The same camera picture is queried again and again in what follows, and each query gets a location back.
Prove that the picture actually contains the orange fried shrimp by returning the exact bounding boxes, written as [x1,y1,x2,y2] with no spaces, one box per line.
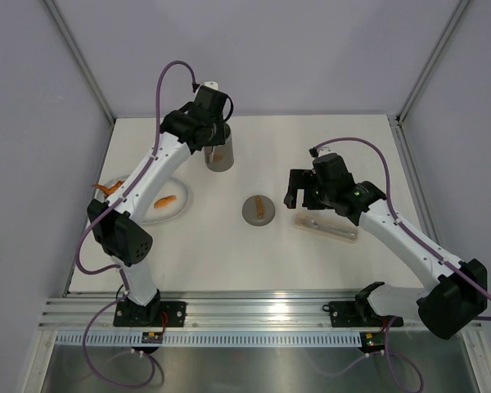
[92,180,124,197]

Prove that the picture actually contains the steel serving tongs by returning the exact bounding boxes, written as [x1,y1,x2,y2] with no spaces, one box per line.
[204,147,214,165]

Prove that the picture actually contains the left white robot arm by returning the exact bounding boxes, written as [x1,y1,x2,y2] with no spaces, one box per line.
[87,81,232,326]

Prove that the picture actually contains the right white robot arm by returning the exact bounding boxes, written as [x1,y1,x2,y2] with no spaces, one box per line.
[284,153,488,340]

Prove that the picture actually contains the grey cylindrical lunch container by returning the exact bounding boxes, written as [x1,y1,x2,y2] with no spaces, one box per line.
[206,124,234,172]

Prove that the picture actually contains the clear cutlery case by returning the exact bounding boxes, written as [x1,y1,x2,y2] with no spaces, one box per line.
[294,213,358,243]

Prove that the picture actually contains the white oval plate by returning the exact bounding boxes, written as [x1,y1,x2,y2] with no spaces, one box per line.
[94,175,190,224]

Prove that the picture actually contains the salmon sushi piece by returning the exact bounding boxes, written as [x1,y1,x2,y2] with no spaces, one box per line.
[153,195,177,210]

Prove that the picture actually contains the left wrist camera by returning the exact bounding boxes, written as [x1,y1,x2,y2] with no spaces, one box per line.
[201,81,219,91]

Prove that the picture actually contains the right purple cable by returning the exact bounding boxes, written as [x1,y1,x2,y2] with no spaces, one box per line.
[306,137,491,390]

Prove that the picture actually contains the purple cable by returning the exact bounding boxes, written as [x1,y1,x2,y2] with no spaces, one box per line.
[306,137,491,390]
[75,60,197,390]

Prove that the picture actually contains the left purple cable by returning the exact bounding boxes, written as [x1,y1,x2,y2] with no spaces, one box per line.
[75,60,197,390]

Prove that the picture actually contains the grey lid with leather strap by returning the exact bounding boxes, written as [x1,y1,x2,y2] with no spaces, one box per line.
[241,195,276,227]

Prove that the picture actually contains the aluminium mounting rail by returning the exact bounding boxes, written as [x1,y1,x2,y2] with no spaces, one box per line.
[38,288,482,333]

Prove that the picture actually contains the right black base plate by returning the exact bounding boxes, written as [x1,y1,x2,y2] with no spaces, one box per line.
[322,300,392,328]

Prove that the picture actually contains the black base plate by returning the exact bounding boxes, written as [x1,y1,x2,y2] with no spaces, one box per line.
[322,300,392,328]
[113,300,187,328]

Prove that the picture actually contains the white slotted cable duct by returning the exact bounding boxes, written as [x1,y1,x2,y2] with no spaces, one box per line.
[55,331,363,348]

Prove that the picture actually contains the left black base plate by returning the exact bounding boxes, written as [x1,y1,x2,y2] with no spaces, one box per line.
[113,300,187,328]

